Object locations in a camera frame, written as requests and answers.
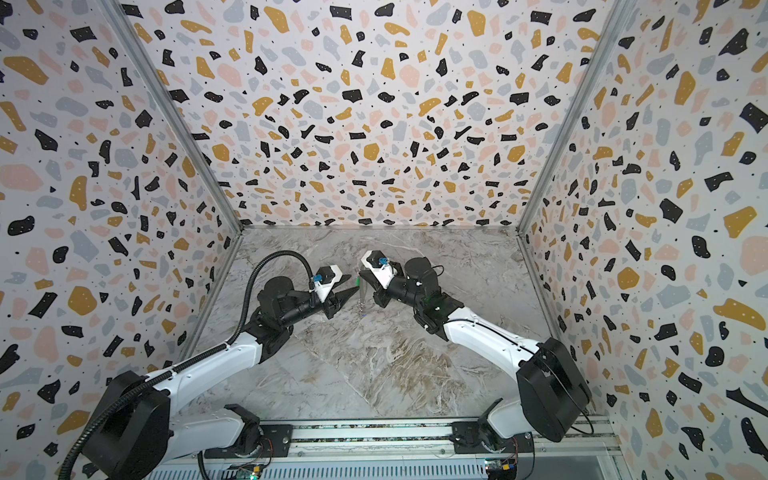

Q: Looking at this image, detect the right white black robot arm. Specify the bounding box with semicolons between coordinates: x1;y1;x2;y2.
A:
360;250;591;451

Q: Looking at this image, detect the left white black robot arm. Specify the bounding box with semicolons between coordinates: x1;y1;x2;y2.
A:
59;265;357;479

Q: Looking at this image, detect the left electronics board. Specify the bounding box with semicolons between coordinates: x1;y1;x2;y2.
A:
230;462;270;480

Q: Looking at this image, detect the electronics board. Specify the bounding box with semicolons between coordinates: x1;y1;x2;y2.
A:
230;462;270;480
485;456;518;480

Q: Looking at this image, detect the right electronics board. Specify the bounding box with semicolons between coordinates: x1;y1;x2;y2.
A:
485;456;518;480

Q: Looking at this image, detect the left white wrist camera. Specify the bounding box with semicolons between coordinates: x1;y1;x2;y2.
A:
312;265;343;303

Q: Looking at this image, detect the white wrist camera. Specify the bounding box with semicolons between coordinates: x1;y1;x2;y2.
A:
312;265;343;303
361;250;397;290

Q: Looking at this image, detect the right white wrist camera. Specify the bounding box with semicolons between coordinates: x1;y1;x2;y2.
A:
361;250;397;290

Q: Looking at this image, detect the left black corrugated cable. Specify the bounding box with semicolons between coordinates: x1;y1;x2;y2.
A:
56;250;316;480

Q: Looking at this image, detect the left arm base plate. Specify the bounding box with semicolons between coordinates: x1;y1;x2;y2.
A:
204;424;294;460

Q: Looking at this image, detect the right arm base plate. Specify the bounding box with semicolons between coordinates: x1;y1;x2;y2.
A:
449;419;534;456

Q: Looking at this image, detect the left aluminium corner post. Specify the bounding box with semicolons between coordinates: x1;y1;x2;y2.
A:
96;1;243;234

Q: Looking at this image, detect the aluminium corner post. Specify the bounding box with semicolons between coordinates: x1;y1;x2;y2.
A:
516;0;636;238
96;1;243;234

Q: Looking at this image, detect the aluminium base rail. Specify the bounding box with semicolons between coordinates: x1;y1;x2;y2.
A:
148;416;631;479

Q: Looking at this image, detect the right aluminium corner post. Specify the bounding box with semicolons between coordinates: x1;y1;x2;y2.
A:
516;0;636;238

